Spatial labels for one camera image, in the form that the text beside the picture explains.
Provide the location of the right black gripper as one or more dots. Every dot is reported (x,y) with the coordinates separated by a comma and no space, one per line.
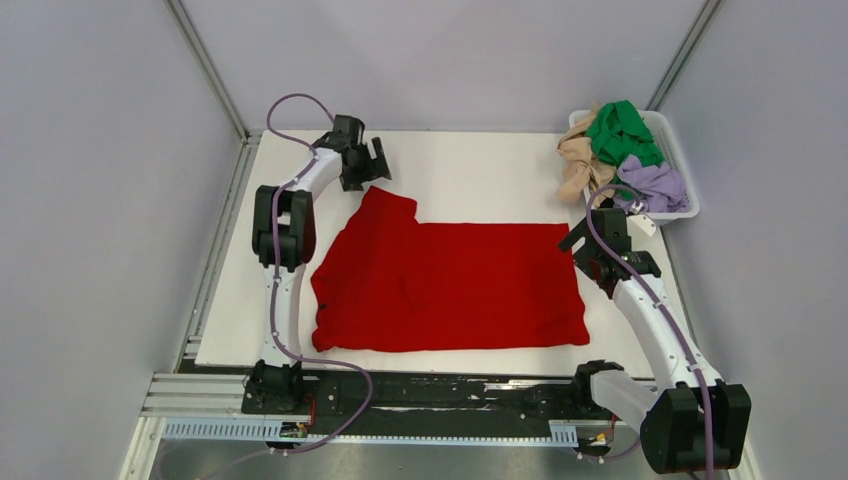
(578,233)

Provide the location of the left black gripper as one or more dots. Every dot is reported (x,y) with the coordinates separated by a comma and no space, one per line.
(377,169)

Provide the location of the red t shirt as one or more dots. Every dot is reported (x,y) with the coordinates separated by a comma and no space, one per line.
(391,283)

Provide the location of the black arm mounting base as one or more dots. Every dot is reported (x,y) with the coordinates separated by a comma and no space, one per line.
(444,404)

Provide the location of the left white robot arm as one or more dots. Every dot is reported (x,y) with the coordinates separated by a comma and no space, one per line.
(284,240)

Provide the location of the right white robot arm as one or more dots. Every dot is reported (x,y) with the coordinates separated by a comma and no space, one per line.
(693,420)

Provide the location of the beige t shirt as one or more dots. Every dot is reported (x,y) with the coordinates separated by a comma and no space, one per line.
(583,168)

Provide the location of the lilac t shirt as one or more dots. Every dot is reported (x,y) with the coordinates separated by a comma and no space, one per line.
(660,188)

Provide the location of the green t shirt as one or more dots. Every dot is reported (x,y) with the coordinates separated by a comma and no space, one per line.
(617,132)

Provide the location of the white laundry basket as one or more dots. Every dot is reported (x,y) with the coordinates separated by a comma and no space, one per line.
(625,197)

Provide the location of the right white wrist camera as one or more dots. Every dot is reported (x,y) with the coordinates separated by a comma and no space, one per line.
(641,227)

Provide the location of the grey slotted cable duct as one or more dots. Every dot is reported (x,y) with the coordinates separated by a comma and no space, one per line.
(561,436)

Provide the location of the aluminium frame rail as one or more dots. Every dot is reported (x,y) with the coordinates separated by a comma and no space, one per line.
(206,396)

